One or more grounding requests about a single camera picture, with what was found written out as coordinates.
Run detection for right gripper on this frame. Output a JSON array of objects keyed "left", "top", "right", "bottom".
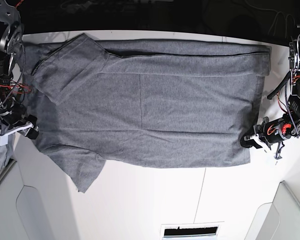
[{"left": 0, "top": 113, "right": 39, "bottom": 140}]

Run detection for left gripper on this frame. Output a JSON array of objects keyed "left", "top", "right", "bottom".
[{"left": 239, "top": 116, "right": 292, "bottom": 160}]

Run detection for grey t-shirt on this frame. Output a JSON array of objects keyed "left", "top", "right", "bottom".
[{"left": 23, "top": 34, "right": 271, "bottom": 192}]

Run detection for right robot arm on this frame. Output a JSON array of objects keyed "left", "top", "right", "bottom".
[{"left": 0, "top": 0, "right": 39, "bottom": 146}]

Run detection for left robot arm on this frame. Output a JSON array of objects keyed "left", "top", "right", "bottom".
[{"left": 240, "top": 0, "right": 300, "bottom": 160}]

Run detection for left white bin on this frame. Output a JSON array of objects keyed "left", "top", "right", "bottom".
[{"left": 0, "top": 159, "right": 66, "bottom": 240}]

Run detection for white bin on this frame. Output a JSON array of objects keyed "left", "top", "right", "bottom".
[
  {"left": 245, "top": 181, "right": 300, "bottom": 240},
  {"left": 0, "top": 159, "right": 66, "bottom": 240}
]

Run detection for right white bin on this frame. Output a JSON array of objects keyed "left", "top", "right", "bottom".
[{"left": 245, "top": 181, "right": 300, "bottom": 240}]

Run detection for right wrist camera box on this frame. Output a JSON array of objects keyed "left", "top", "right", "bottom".
[{"left": 0, "top": 134, "right": 9, "bottom": 146}]

